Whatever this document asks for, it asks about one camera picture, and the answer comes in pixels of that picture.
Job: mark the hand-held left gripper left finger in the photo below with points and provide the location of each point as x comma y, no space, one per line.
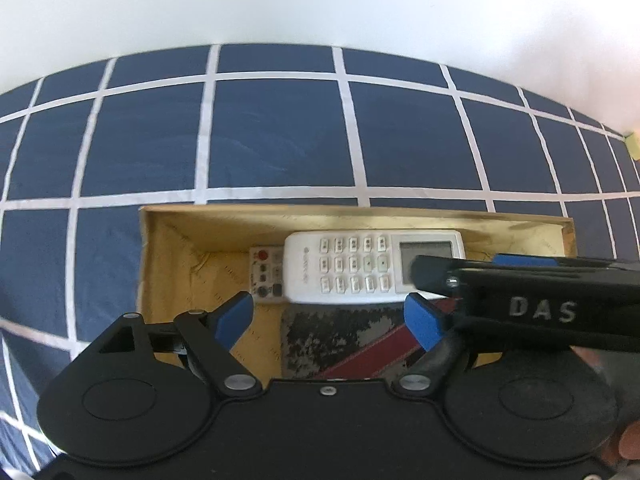
231,317

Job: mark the white remote with coloured buttons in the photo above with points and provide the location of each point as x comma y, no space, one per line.
265,275

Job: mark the white remote with grey screen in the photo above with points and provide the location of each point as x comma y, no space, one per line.
310,270

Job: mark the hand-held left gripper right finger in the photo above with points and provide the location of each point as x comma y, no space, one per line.
424,320

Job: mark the tan cardboard box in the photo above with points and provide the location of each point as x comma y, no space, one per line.
170,260

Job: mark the worn black and red wallet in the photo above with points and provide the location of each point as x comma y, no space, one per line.
320,335

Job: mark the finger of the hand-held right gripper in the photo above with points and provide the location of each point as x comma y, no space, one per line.
540,310
525,260

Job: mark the person's right hand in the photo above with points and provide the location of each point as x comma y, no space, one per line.
625,445

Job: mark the blue checked bedsheet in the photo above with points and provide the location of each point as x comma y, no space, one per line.
275,135

